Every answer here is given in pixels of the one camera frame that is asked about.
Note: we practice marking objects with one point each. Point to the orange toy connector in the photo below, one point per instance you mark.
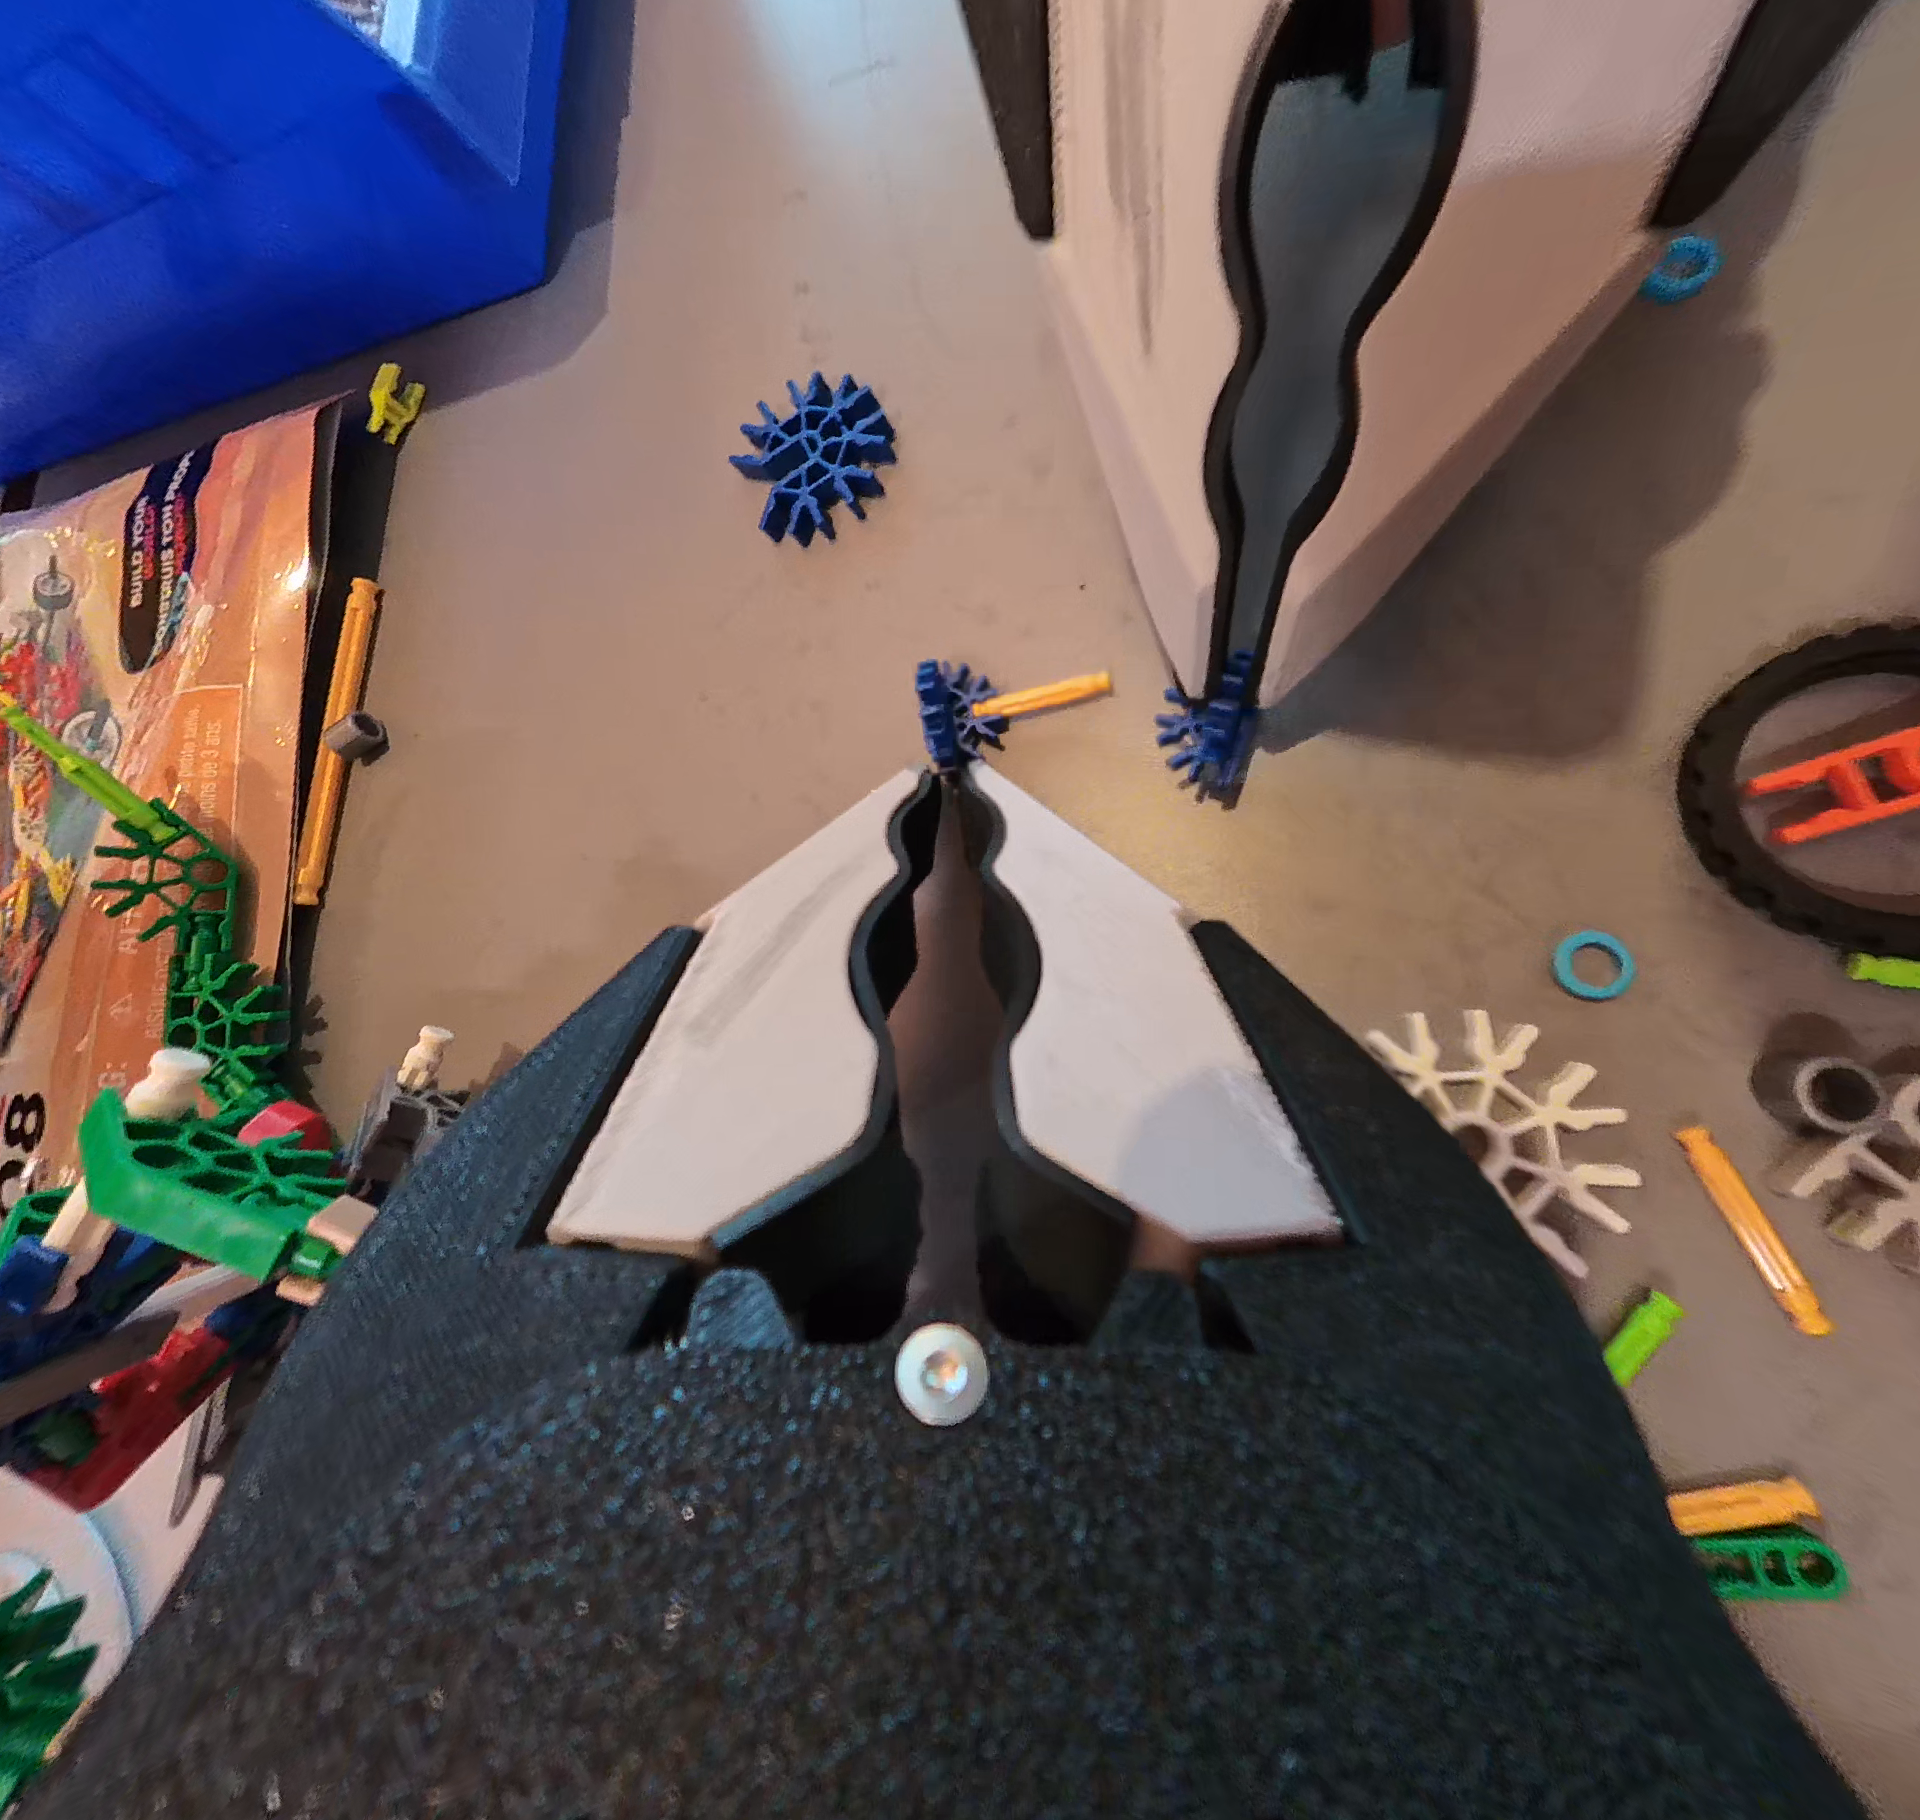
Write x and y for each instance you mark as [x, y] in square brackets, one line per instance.
[1860, 776]

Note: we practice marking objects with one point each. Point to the small grey toy connector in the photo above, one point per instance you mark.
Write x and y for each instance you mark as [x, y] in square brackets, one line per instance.
[357, 737]

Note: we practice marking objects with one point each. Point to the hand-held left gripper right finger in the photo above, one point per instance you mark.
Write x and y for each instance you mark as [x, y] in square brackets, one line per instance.
[1141, 1055]

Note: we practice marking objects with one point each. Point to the light grey toy connector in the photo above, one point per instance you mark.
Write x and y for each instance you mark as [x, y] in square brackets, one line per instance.
[1823, 1175]

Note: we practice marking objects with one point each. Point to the small yellow toy connector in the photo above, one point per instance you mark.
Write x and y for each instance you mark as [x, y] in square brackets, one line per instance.
[393, 402]

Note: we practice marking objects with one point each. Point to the dark grey toy spool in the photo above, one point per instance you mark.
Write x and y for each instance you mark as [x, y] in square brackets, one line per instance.
[1792, 1086]

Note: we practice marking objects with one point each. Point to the blue plastic bin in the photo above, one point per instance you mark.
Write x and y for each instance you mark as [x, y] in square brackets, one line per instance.
[225, 200]

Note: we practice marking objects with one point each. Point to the short yellow toy rod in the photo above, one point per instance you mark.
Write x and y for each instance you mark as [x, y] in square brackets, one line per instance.
[1049, 692]

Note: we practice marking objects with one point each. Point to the large blue snowflake connector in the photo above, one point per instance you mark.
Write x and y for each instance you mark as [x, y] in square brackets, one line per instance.
[810, 459]

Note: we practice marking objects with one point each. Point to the green toy connector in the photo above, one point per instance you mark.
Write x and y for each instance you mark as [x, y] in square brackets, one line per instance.
[1724, 1557]

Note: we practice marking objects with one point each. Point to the white snowflake connector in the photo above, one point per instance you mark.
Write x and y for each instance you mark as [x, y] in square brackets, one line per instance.
[1515, 1101]

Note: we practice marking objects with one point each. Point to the lime green toy rod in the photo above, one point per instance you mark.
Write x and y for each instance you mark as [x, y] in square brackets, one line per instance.
[1891, 970]

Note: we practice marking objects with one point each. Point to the colourful toy construction model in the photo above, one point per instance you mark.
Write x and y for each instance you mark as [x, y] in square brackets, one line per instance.
[197, 1175]

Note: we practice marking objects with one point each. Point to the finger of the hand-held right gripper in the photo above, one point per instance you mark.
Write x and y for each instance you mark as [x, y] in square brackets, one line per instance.
[1141, 200]
[1561, 200]

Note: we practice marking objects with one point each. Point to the black toy tyre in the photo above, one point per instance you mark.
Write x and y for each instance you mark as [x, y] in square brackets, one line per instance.
[1709, 801]

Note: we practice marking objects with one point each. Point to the small blue toy connector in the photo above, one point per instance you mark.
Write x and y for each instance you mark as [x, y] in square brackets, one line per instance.
[1207, 741]
[944, 710]

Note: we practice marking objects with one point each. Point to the short lime green rod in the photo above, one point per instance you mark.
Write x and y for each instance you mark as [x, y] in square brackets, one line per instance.
[1643, 1337]

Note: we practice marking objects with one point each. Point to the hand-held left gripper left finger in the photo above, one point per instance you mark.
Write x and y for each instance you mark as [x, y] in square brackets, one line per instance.
[750, 1040]

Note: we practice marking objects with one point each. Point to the green snowflake connector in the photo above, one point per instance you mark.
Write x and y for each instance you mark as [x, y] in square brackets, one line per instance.
[29, 1671]

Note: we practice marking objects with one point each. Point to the orange instruction booklet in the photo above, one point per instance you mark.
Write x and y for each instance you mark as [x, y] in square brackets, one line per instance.
[197, 681]

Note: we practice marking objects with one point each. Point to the long yellow toy rod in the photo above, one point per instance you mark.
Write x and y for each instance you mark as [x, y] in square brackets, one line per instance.
[354, 650]

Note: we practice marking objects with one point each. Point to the short white toy rod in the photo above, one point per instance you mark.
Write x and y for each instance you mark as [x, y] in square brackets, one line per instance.
[432, 1055]

